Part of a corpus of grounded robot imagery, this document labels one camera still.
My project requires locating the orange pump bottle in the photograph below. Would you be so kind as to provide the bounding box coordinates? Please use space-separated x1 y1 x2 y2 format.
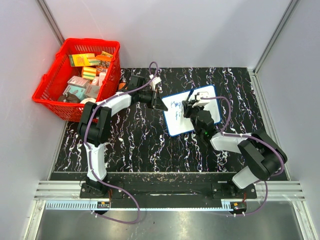
118 77 127 91

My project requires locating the teal white box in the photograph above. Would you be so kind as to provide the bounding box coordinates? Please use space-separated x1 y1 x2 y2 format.
63 85 86 101

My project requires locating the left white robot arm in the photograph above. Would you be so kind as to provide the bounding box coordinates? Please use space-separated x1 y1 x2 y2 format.
77 74 168 198

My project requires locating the yellow green box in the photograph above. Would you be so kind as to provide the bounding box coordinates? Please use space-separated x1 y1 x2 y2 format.
68 53 97 67

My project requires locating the aluminium frame rail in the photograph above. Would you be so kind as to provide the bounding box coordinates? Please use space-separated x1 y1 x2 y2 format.
34 181 305 212

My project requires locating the pink white box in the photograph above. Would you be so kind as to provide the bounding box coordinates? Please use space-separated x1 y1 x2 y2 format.
67 75 90 89

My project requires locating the blue-framed whiteboard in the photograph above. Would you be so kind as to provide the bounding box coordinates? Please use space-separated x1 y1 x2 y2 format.
162 90 222 137

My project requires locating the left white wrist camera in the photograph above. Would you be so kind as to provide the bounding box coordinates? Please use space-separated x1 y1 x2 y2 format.
149 74 162 91

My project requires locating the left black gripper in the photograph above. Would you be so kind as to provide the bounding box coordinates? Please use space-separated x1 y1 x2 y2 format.
138 89 168 113

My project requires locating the striped yellow sponge pack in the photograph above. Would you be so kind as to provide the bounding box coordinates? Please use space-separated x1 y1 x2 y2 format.
81 66 97 79

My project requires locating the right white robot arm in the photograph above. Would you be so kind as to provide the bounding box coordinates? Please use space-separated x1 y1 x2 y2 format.
182 98 288 198

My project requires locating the orange snack packet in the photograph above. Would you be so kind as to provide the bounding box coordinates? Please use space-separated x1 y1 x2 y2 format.
96 51 113 68

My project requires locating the white marker with blue cap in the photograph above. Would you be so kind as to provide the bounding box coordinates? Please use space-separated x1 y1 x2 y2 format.
185 89 194 103

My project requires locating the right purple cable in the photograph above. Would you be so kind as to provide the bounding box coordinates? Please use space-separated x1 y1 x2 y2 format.
201 96 285 216

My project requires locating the white tape roll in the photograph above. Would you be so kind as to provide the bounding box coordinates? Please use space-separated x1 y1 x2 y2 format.
80 97 96 104

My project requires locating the purple cable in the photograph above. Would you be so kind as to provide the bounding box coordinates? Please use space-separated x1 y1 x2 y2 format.
201 96 285 216
83 61 160 224

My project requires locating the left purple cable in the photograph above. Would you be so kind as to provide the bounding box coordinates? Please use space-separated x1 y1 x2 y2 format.
83 61 160 224

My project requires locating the red plastic shopping basket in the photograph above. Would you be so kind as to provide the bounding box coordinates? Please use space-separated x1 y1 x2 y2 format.
32 38 121 122

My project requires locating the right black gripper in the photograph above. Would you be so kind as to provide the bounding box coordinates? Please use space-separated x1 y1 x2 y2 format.
183 100 205 136

